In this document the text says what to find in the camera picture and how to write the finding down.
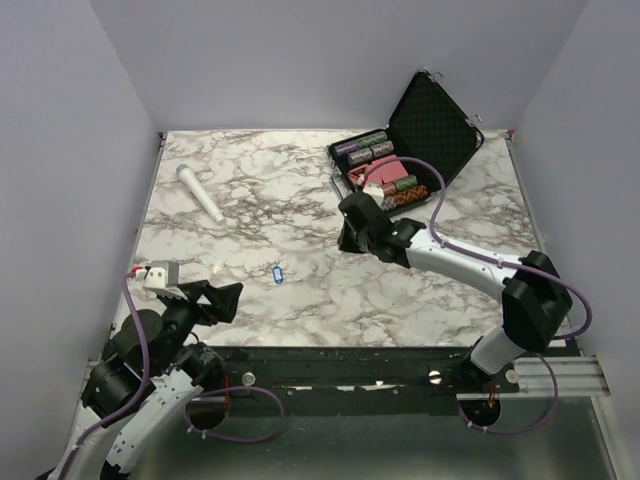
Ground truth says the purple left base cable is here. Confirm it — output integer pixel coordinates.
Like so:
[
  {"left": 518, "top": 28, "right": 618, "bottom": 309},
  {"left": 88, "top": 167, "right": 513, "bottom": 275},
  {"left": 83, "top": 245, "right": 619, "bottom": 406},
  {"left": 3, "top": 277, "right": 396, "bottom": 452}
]
[{"left": 187, "top": 384, "right": 286, "bottom": 444}]

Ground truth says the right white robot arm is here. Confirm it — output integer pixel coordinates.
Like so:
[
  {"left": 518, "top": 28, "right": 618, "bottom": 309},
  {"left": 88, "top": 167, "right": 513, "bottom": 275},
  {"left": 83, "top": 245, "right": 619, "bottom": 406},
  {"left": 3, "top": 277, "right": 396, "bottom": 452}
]
[{"left": 338, "top": 191, "right": 573, "bottom": 392}]

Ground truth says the black table front rail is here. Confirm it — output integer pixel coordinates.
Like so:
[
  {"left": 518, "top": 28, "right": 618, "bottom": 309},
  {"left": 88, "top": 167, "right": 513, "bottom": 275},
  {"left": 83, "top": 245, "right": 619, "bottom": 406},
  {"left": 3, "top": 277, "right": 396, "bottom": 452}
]
[{"left": 189, "top": 347, "right": 522, "bottom": 419}]

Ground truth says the pink playing card deck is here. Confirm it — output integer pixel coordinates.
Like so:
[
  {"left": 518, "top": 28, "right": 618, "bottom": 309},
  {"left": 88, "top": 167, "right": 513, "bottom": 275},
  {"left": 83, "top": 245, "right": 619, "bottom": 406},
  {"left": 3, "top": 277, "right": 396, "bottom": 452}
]
[{"left": 348, "top": 165, "right": 369, "bottom": 190}]

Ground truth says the purple chip stack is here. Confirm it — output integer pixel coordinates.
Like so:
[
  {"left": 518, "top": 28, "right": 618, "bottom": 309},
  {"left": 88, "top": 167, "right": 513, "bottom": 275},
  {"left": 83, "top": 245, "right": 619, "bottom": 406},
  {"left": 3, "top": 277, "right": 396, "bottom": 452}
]
[{"left": 334, "top": 141, "right": 360, "bottom": 156}]

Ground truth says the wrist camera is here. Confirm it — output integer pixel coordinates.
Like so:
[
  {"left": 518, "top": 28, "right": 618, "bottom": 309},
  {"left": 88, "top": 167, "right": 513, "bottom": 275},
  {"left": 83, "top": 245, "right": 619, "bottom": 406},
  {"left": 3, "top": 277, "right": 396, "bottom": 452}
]
[
  {"left": 131, "top": 260, "right": 186, "bottom": 299},
  {"left": 356, "top": 176, "right": 385, "bottom": 207}
]

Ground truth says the green chip stack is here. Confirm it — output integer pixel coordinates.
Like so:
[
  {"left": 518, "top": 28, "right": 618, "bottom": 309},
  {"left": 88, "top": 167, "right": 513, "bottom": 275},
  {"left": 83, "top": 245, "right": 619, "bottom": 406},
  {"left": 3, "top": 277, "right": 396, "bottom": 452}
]
[{"left": 356, "top": 131, "right": 388, "bottom": 149}]

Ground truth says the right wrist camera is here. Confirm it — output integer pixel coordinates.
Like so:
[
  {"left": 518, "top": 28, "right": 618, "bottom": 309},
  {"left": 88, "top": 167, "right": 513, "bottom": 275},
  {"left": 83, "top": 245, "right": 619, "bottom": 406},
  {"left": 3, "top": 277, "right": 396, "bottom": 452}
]
[{"left": 356, "top": 176, "right": 385, "bottom": 207}]

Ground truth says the blue tan chip stack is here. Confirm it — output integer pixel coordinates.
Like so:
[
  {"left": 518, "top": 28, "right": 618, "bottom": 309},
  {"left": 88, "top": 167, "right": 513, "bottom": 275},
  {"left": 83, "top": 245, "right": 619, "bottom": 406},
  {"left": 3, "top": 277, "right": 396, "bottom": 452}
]
[{"left": 381, "top": 196, "right": 398, "bottom": 212}]

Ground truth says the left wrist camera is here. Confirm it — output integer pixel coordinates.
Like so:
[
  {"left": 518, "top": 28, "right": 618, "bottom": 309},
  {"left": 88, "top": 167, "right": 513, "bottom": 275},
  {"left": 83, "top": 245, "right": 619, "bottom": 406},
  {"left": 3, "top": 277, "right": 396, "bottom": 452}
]
[{"left": 131, "top": 260, "right": 186, "bottom": 299}]

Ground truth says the orange black chip stack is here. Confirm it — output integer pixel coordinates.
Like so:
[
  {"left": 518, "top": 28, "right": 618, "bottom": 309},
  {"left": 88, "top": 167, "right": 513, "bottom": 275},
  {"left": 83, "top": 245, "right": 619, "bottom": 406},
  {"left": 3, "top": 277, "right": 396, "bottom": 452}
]
[{"left": 393, "top": 185, "right": 429, "bottom": 207}]

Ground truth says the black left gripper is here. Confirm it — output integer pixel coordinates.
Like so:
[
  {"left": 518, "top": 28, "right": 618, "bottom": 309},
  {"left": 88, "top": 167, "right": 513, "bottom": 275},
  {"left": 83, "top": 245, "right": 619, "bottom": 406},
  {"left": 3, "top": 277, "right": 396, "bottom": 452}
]
[{"left": 153, "top": 279, "right": 243, "bottom": 375}]

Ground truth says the blue plastic key tag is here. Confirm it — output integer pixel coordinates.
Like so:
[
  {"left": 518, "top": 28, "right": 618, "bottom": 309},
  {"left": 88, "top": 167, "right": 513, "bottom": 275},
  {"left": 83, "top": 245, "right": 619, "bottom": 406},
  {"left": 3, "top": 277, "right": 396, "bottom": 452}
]
[{"left": 272, "top": 265, "right": 284, "bottom": 285}]

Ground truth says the brown chip stack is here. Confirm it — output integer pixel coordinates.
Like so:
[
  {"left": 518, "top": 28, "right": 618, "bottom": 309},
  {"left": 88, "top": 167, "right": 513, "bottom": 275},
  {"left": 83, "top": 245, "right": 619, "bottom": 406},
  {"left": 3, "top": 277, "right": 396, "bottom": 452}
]
[{"left": 381, "top": 182, "right": 398, "bottom": 197}]

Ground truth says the black poker chip case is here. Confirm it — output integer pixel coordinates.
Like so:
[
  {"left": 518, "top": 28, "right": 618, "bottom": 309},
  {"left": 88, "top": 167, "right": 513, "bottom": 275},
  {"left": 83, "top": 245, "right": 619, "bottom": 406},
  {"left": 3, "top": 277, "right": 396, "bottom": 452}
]
[{"left": 327, "top": 70, "right": 485, "bottom": 214}]

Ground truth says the white microphone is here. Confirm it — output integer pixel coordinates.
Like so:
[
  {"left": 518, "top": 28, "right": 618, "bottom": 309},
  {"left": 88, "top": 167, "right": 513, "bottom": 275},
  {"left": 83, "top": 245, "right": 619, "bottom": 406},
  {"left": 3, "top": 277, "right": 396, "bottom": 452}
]
[{"left": 176, "top": 164, "right": 225, "bottom": 224}]

